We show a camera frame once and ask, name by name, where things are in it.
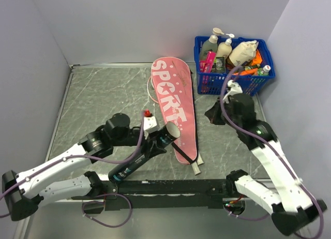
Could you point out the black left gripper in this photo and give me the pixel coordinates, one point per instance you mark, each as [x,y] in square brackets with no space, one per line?
[154,148]

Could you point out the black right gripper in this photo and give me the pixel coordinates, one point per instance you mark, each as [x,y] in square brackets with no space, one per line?
[212,114]

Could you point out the black shuttlecock tube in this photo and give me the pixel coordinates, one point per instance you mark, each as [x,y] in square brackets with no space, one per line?
[169,133]

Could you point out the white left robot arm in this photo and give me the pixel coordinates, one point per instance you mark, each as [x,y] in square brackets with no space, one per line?
[26,191]

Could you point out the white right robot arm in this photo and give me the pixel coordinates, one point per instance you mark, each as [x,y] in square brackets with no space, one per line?
[291,205]

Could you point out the badminton racket head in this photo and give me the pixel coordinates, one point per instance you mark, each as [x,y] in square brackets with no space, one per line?
[151,91]

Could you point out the dark picture box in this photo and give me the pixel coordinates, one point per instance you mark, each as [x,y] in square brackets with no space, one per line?
[219,65]

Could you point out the pink snack box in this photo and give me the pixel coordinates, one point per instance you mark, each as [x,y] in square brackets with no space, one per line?
[205,66]

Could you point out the pink racket bag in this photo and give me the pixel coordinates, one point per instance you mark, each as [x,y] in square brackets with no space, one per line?
[172,82]

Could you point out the orange tube package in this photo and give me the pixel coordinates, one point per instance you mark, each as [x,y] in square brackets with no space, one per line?
[246,72]

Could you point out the green bottle white cap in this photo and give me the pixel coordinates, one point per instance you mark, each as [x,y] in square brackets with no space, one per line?
[263,71]

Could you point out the cream pump bottle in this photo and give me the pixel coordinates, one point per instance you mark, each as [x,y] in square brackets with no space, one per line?
[225,48]

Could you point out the beige paper bag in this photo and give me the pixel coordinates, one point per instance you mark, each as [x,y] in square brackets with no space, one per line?
[244,53]

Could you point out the orange snack packet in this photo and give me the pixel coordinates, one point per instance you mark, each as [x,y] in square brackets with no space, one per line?
[257,60]

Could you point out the green pump bottle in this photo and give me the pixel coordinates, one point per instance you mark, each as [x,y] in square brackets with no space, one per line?
[210,45]

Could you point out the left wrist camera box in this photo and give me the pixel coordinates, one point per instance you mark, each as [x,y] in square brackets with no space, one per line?
[150,122]

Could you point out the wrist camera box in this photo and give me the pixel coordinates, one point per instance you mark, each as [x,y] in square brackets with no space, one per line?
[233,88]
[150,122]

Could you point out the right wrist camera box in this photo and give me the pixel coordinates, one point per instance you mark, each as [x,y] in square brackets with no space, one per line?
[233,88]

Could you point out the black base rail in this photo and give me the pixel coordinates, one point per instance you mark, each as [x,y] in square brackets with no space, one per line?
[164,194]

